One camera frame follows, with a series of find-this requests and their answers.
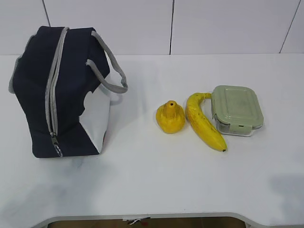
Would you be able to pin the yellow pear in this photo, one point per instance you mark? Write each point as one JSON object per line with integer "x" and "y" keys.
{"x": 170, "y": 117}

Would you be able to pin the yellow banana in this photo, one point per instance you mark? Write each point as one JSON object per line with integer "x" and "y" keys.
{"x": 201, "y": 124}

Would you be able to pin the glass container with green lid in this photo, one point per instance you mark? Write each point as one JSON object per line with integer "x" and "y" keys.
{"x": 236, "y": 110}

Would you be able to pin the navy blue lunch bag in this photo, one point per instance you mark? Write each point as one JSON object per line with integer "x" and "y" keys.
{"x": 63, "y": 81}

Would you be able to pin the small debris under table edge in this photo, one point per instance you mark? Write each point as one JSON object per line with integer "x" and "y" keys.
{"x": 142, "y": 221}

